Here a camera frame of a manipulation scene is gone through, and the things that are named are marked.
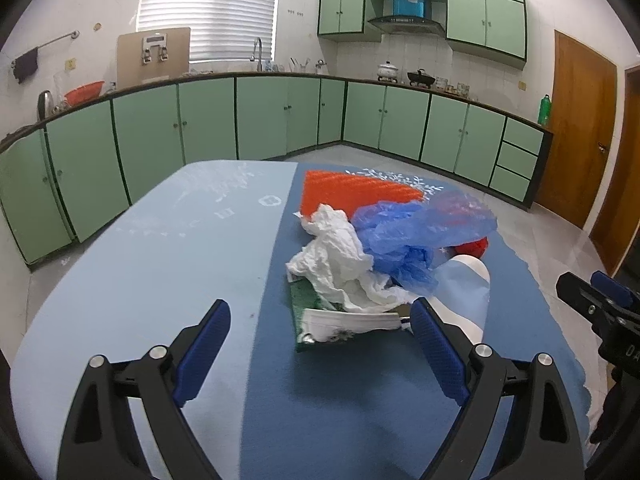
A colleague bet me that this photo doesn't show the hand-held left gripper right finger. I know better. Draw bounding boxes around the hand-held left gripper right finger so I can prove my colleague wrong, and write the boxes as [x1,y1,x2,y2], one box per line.
[409,296,587,480]

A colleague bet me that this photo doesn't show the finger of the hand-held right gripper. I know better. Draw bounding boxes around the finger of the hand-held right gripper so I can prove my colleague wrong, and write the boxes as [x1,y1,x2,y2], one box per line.
[556,271,640,334]
[590,269,640,311]

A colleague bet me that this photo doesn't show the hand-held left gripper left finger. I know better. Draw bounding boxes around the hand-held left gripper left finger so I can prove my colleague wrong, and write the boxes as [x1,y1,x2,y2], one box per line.
[56,298,232,480]

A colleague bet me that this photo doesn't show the red plastic bag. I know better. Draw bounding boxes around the red plastic bag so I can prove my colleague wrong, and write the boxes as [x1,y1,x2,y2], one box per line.
[452,237,490,258]

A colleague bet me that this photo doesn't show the blue plastic bag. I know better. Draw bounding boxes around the blue plastic bag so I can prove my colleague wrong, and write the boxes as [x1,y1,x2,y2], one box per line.
[352,190,498,296]

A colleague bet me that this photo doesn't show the green and white wrapper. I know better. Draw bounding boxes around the green and white wrapper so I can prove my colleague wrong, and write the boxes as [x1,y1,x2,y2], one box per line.
[287,280,416,356]

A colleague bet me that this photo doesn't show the white tissue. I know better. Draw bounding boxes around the white tissue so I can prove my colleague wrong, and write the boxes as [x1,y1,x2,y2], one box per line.
[285,204,403,313]

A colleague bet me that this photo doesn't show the orange foam net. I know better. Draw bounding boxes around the orange foam net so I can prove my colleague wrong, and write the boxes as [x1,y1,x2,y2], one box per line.
[300,170,426,218]

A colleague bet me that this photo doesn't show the light blue tablecloth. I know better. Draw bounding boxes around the light blue tablecloth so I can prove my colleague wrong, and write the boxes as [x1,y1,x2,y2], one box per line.
[10,159,301,480]

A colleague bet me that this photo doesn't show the dark blue table runner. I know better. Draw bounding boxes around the dark blue table runner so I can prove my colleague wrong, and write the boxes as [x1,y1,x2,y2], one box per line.
[239,162,591,480]

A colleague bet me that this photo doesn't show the brown wooden door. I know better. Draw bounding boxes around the brown wooden door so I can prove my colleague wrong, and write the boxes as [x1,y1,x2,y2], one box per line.
[587,62,640,273]
[532,30,618,231]

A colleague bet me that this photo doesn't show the green lower kitchen cabinets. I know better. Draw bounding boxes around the green lower kitchen cabinets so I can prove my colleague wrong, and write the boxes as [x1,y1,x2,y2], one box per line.
[0,74,555,266]

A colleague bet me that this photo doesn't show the red plastic basin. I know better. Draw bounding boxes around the red plastic basin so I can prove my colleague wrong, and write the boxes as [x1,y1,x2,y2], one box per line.
[64,82,106,106]

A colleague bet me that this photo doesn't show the black range hood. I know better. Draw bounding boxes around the black range hood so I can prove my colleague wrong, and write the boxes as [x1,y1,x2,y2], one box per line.
[367,16,446,36]

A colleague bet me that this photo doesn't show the dark towel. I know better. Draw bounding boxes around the dark towel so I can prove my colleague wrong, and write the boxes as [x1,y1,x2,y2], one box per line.
[12,50,41,84]

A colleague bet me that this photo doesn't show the metal towel bar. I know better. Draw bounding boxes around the metal towel bar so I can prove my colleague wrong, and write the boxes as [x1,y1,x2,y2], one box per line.
[12,31,81,66]

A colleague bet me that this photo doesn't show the white window blind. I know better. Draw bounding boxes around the white window blind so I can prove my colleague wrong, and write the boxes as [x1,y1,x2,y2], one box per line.
[136,0,281,63]

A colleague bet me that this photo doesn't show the green upper wall cabinets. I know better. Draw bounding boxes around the green upper wall cabinets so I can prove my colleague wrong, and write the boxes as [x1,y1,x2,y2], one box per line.
[317,0,528,63]

